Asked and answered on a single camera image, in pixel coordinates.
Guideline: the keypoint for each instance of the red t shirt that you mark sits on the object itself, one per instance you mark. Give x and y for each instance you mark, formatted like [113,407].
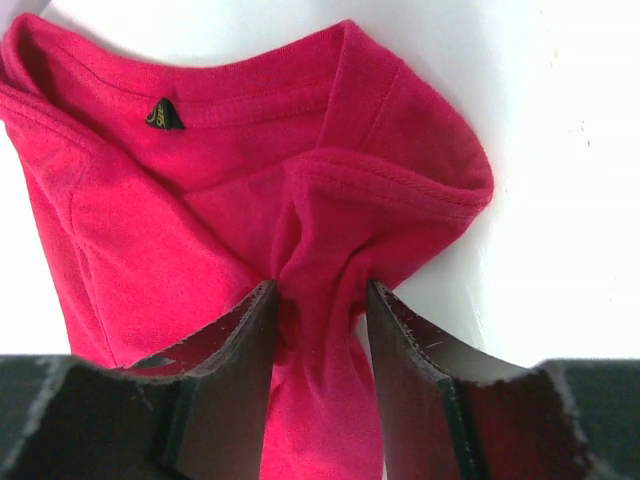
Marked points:
[163,195]

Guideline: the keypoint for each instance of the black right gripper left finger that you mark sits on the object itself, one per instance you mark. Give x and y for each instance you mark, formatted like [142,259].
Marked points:
[196,410]

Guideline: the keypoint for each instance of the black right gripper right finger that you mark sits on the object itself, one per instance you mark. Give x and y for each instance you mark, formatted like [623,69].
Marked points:
[451,411]

